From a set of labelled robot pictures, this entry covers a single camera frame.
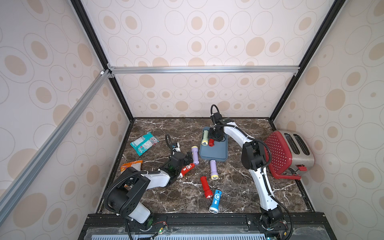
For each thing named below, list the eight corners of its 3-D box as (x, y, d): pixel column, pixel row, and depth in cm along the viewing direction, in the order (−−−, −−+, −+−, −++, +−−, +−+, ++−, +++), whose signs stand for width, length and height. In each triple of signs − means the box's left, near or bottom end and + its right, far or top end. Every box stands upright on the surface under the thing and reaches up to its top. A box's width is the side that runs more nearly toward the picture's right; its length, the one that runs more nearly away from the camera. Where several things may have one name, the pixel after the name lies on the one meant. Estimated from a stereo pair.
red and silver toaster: (272, 179, 90) (287, 165, 76) (261, 147, 105) (272, 130, 91) (304, 179, 90) (325, 165, 76) (289, 147, 105) (304, 130, 91)
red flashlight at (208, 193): (206, 198, 83) (207, 197, 81) (200, 178, 90) (200, 177, 88) (213, 196, 84) (213, 195, 82) (206, 177, 91) (206, 175, 89)
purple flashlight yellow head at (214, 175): (210, 180, 89) (211, 178, 87) (209, 162, 97) (210, 159, 95) (217, 180, 89) (218, 178, 87) (216, 162, 97) (216, 159, 95)
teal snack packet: (130, 146, 105) (129, 143, 102) (150, 133, 113) (149, 130, 110) (139, 156, 100) (138, 153, 98) (159, 142, 108) (158, 139, 105)
